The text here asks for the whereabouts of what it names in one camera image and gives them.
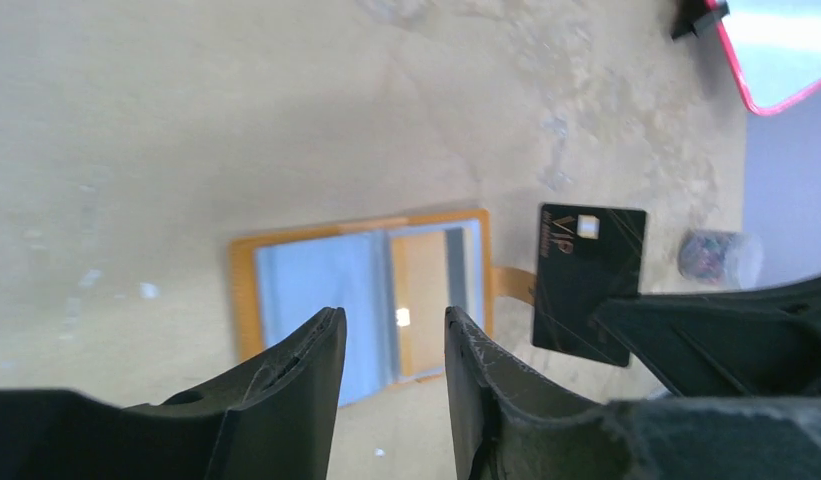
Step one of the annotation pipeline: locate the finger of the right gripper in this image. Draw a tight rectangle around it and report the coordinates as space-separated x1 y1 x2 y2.
594 275 821 397

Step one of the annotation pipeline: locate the black whiteboard stand foot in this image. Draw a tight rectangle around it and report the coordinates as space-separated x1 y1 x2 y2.
670 0 730 41

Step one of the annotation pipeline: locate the pink framed whiteboard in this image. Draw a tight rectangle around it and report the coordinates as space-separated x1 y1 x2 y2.
707 0 821 116

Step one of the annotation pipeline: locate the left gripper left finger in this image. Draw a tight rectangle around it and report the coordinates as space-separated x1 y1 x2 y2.
118 308 347 479

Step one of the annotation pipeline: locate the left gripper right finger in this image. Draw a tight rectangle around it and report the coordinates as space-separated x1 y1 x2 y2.
445 306 609 479

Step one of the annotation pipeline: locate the orange leather card holder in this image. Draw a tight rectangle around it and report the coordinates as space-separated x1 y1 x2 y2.
227 209 535 405

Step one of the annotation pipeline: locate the black VIP card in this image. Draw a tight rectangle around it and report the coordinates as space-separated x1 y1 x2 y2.
531 203 648 368

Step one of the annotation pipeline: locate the jar of paper clips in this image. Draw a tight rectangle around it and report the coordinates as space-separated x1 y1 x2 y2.
677 229 764 290

